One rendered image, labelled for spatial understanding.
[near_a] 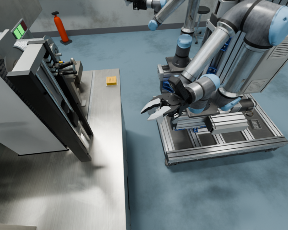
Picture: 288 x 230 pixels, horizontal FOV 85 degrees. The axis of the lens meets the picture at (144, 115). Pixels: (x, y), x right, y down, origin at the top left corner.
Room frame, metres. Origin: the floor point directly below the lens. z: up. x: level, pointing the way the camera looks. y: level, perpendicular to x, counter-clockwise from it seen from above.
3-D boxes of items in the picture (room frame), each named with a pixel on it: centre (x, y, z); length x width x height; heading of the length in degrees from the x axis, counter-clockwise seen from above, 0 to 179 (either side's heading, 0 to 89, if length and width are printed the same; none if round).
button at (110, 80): (0.89, 0.24, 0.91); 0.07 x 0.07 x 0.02; 7
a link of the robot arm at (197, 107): (0.51, -0.25, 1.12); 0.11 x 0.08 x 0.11; 34
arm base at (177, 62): (1.25, -0.33, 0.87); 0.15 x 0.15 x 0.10
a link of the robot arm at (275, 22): (0.65, -0.48, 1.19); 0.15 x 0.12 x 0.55; 34
